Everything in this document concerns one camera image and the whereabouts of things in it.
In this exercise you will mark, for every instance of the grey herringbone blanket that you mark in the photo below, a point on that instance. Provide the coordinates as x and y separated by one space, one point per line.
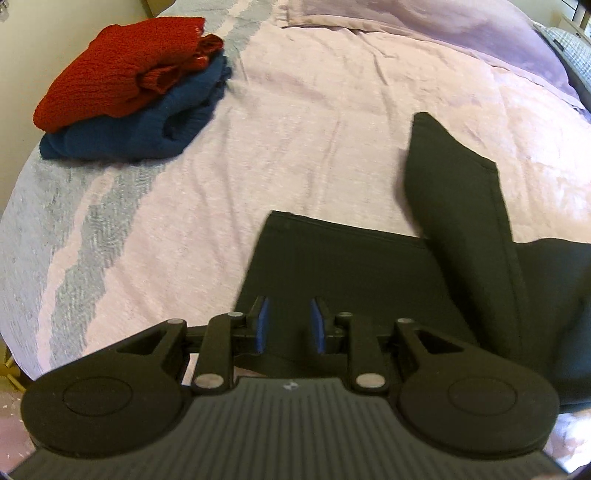
93 253

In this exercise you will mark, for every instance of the red knitted sweater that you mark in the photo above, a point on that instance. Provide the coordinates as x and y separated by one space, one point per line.
125 68

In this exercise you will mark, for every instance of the grey checked pillow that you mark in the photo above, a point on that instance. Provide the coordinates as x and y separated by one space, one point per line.
574 53

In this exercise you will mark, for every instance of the black trousers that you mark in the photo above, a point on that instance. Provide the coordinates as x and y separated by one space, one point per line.
464 276

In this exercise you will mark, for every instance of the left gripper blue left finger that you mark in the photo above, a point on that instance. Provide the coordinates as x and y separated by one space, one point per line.
262 322

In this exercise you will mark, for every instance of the lilac pillow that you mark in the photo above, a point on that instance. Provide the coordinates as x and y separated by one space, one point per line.
496 32

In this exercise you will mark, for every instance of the pink bedspread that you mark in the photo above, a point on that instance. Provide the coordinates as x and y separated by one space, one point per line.
340 107

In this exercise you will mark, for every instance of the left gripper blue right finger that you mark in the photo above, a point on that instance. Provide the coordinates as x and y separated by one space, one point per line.
317 326

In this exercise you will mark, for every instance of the navy blue folded sweater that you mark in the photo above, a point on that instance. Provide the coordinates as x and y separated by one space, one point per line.
162 130

